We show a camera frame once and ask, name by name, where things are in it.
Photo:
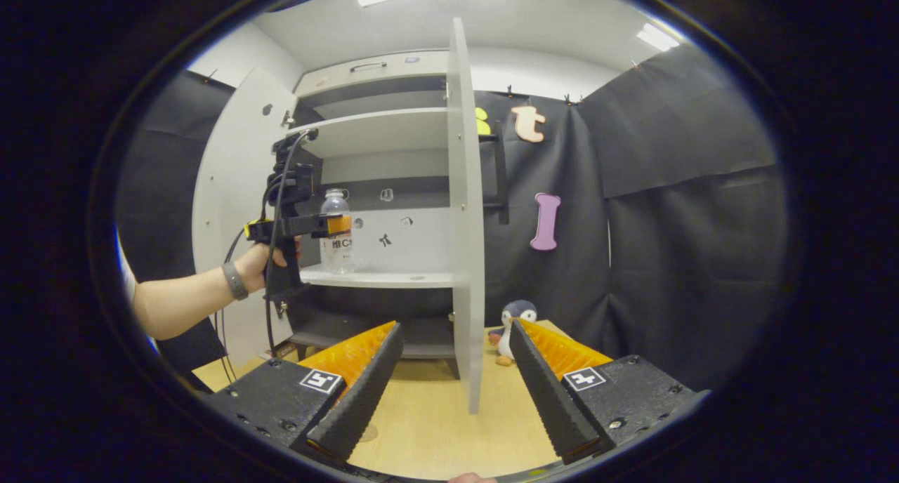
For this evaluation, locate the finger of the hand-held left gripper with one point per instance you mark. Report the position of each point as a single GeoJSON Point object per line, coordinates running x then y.
{"type": "Point", "coordinates": [339, 225]}

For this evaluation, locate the black backdrop cloth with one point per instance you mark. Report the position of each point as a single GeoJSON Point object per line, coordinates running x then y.
{"type": "Point", "coordinates": [667, 258]}

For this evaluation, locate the grey wristband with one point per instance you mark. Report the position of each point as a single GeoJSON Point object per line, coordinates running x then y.
{"type": "Point", "coordinates": [235, 281]}

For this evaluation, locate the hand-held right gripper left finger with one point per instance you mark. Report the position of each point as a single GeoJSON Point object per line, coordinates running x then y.
{"type": "Point", "coordinates": [365, 392]}

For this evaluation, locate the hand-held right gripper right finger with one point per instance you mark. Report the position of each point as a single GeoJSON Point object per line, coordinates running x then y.
{"type": "Point", "coordinates": [544, 392]}

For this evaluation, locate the white cabinet door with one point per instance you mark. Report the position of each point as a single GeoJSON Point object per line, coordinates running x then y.
{"type": "Point", "coordinates": [463, 223]}
{"type": "Point", "coordinates": [232, 188]}

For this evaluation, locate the round cork coaster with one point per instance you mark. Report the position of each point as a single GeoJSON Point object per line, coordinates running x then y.
{"type": "Point", "coordinates": [369, 432]}

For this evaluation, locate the white cabinet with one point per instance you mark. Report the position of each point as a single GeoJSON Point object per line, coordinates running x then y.
{"type": "Point", "coordinates": [379, 128]}

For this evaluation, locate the clear plastic bottle red label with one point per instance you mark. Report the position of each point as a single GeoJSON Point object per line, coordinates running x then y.
{"type": "Point", "coordinates": [337, 206]}

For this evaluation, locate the small ceiling light panel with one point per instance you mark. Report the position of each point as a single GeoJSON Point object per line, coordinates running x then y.
{"type": "Point", "coordinates": [658, 37]}

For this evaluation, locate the penguin plush toy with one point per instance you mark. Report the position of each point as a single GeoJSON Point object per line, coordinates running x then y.
{"type": "Point", "coordinates": [518, 313]}

